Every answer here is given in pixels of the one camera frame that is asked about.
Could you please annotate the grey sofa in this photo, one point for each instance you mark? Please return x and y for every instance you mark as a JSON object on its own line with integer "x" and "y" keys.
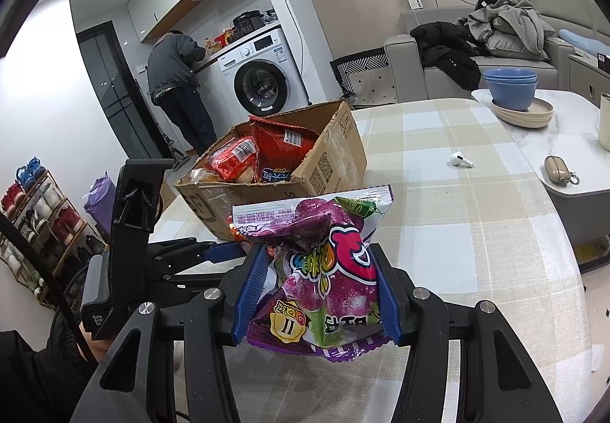
{"x": 429, "y": 75}

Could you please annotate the red snack bag blue logo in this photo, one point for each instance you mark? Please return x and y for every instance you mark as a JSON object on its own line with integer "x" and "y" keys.
{"x": 286, "y": 146}

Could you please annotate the person's left forearm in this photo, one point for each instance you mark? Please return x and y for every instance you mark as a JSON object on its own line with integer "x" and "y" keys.
{"x": 38, "y": 380}

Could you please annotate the blue bowl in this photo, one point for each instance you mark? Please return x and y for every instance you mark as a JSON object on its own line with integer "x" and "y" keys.
{"x": 512, "y": 96}
{"x": 510, "y": 76}

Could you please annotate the white coffee table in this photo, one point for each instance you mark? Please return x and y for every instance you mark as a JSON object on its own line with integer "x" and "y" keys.
{"x": 572, "y": 127}

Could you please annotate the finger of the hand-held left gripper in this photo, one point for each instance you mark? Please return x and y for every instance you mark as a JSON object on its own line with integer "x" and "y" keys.
{"x": 190, "y": 277}
{"x": 224, "y": 252}

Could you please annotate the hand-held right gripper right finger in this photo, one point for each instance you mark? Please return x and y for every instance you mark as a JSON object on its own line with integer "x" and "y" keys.
{"x": 387, "y": 306}

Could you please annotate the light blue pillow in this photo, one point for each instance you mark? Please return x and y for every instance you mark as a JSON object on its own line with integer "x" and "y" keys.
{"x": 581, "y": 41}

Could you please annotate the small black box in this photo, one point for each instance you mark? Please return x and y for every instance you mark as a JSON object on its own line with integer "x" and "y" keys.
{"x": 604, "y": 62}

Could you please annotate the purple candy bag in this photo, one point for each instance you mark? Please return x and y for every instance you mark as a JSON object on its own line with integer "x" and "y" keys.
{"x": 333, "y": 270}

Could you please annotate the white earbud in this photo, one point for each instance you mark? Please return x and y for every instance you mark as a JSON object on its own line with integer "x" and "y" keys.
{"x": 460, "y": 160}

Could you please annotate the pile of colourful snack packets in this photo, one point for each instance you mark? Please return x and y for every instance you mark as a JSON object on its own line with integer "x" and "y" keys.
{"x": 219, "y": 42}

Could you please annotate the wooden shoe rack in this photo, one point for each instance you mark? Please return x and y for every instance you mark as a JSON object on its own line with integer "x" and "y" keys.
{"x": 43, "y": 232}

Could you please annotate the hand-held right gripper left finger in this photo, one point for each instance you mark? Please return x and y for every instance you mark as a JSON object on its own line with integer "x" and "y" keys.
{"x": 248, "y": 292}

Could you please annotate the grey jacket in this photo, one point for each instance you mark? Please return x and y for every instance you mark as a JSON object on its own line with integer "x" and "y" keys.
{"x": 510, "y": 27}

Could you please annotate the floor vacuum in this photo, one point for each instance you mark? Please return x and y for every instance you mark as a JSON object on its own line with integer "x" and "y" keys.
{"x": 176, "y": 154}

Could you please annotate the beige earbud case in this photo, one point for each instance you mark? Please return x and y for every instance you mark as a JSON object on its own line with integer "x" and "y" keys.
{"x": 560, "y": 169}

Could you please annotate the clear wrapped bread packet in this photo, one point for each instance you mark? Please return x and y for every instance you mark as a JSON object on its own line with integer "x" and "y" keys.
{"x": 205, "y": 176}

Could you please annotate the beige cup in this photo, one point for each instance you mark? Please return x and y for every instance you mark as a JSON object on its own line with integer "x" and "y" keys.
{"x": 605, "y": 123}

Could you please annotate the person's left hand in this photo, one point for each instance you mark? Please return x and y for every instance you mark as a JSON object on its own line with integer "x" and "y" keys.
{"x": 97, "y": 347}

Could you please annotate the black jacket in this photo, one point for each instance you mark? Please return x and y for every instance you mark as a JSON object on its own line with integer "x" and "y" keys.
{"x": 448, "y": 49}

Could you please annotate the dark glass door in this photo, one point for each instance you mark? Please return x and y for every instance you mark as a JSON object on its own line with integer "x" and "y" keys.
{"x": 119, "y": 89}

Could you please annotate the cardboard box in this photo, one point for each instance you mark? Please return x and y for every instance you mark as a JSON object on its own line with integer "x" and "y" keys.
{"x": 329, "y": 156}

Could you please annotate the beige plate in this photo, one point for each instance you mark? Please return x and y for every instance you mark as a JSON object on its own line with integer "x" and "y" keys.
{"x": 541, "y": 108}
{"x": 529, "y": 122}

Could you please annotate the shiny red snack packet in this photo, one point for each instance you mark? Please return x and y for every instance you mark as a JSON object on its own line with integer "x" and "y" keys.
{"x": 233, "y": 156}

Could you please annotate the white washing machine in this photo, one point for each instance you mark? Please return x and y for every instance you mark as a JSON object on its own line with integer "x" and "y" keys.
{"x": 264, "y": 70}

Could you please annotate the black pressure cooker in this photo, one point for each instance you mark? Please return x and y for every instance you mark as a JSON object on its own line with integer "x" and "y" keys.
{"x": 247, "y": 22}

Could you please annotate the purple plastic bag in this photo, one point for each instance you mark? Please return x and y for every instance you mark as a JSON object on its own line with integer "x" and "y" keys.
{"x": 101, "y": 204}

